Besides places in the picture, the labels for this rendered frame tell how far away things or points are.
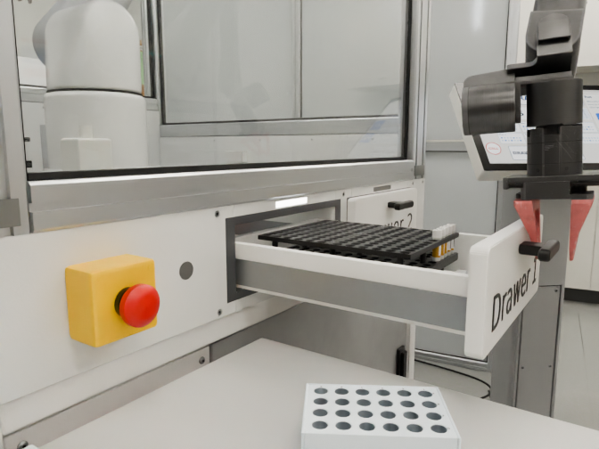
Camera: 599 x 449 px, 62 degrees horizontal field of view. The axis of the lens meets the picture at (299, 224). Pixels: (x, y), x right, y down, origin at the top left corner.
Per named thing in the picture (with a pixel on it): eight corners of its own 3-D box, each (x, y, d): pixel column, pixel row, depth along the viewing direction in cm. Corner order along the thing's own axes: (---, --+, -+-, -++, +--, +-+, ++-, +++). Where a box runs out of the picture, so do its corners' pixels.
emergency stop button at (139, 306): (165, 322, 47) (163, 281, 47) (129, 334, 44) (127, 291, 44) (144, 315, 49) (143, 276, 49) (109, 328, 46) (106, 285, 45)
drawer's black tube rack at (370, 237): (456, 276, 71) (459, 232, 70) (408, 309, 57) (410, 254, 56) (324, 257, 84) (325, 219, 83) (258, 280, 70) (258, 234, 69)
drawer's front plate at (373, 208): (415, 236, 114) (417, 187, 112) (355, 259, 90) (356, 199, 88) (408, 235, 115) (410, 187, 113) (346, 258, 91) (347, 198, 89)
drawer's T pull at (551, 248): (559, 251, 59) (560, 240, 59) (549, 263, 53) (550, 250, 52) (526, 248, 61) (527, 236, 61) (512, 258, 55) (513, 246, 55)
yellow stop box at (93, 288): (163, 328, 50) (160, 258, 49) (99, 352, 44) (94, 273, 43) (131, 318, 53) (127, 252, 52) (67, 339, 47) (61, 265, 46)
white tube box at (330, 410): (436, 423, 47) (438, 386, 47) (459, 483, 39) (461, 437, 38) (306, 420, 48) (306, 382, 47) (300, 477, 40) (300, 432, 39)
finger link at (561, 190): (529, 252, 63) (528, 178, 62) (594, 255, 60) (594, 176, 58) (521, 264, 58) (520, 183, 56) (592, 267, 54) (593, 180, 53)
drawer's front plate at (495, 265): (537, 290, 71) (543, 214, 69) (481, 362, 47) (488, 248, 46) (524, 288, 72) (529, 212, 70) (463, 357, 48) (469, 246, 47)
